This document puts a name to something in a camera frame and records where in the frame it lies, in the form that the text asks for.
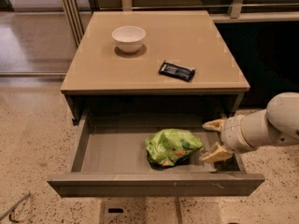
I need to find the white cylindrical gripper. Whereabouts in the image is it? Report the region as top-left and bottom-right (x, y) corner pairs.
(200, 115), (249, 163)

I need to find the green rice chip bag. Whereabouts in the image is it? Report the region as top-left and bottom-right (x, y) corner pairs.
(145, 129), (204, 167)

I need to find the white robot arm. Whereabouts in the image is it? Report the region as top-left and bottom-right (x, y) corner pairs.
(200, 92), (299, 163)

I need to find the open grey top drawer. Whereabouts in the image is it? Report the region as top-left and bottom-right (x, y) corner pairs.
(47, 111), (264, 197)

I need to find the beige cabinet with counter top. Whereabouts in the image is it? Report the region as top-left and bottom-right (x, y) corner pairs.
(61, 11), (249, 119)

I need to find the black snack bar wrapper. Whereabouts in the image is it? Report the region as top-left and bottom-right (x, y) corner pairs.
(159, 61), (195, 82)

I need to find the white ceramic bowl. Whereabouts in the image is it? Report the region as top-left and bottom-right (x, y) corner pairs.
(112, 26), (147, 53)

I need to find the metal rod on floor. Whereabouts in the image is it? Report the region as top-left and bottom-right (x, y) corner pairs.
(0, 192), (31, 224)

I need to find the metal railing frame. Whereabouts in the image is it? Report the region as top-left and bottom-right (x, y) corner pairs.
(57, 0), (299, 49)

